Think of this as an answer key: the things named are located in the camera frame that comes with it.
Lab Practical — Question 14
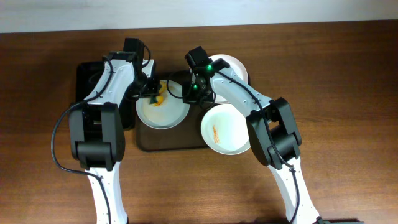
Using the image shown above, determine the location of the yellow green sponge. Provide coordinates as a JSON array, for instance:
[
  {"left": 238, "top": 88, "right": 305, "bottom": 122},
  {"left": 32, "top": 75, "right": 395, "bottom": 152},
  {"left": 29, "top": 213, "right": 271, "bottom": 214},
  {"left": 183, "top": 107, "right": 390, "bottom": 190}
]
[{"left": 149, "top": 81, "right": 166, "bottom": 106}]

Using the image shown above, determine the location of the grey plate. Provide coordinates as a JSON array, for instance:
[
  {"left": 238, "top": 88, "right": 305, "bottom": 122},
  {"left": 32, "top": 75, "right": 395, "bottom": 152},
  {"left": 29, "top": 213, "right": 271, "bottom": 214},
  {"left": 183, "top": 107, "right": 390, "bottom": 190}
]
[{"left": 136, "top": 80, "right": 190, "bottom": 129}]

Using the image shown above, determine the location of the pale green plate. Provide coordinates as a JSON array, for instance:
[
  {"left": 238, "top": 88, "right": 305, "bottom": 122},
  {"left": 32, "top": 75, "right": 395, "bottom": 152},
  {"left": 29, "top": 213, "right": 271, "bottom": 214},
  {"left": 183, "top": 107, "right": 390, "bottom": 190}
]
[{"left": 200, "top": 104, "right": 250, "bottom": 156}]

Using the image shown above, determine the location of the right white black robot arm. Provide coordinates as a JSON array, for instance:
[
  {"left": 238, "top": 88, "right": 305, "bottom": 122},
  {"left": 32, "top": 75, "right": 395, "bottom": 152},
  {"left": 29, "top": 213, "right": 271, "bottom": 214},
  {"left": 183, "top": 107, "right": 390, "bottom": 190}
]
[{"left": 183, "top": 58, "right": 323, "bottom": 224}]

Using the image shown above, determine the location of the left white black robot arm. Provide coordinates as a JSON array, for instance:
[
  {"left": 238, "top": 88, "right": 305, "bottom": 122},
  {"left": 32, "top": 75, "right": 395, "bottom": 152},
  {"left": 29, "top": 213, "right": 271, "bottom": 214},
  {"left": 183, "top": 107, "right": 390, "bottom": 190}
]
[{"left": 68, "top": 52, "right": 159, "bottom": 223}]

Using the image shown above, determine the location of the large brown tray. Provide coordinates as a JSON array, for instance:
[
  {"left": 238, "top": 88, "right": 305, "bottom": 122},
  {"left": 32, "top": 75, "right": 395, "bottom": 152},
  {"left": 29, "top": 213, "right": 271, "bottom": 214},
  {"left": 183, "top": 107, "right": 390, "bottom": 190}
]
[{"left": 135, "top": 71, "right": 210, "bottom": 152}]

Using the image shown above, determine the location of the small black tray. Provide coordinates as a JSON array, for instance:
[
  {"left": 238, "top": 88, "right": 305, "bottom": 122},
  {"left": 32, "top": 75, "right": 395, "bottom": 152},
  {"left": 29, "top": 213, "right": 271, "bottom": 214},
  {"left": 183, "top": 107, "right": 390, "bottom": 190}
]
[{"left": 75, "top": 61, "right": 136, "bottom": 131}]

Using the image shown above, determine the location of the white plate with orange stain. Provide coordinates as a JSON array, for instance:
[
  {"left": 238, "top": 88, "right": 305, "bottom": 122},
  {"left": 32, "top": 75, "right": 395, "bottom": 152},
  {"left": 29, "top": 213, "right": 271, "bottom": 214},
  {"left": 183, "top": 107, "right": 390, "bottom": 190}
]
[{"left": 209, "top": 54, "right": 249, "bottom": 105}]

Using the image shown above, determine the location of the dark base plate corner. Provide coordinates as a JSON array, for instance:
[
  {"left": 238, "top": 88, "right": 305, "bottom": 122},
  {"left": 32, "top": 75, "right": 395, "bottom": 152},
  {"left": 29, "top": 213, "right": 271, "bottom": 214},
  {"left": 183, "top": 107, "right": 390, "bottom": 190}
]
[{"left": 318, "top": 219, "right": 365, "bottom": 224}]

